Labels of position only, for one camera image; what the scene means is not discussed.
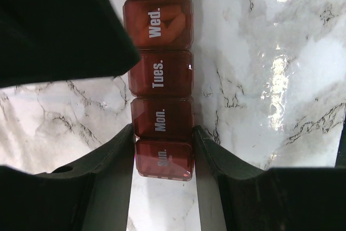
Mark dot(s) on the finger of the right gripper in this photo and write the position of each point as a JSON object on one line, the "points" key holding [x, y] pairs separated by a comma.
{"points": [[58, 40]]}

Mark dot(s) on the brown weekly pill organizer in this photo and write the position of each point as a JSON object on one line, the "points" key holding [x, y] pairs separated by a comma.
{"points": [[161, 83]]}

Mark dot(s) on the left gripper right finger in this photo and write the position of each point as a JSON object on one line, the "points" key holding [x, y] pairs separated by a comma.
{"points": [[234, 195]]}

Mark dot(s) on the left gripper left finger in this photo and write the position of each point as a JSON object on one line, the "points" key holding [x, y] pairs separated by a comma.
{"points": [[90, 193]]}

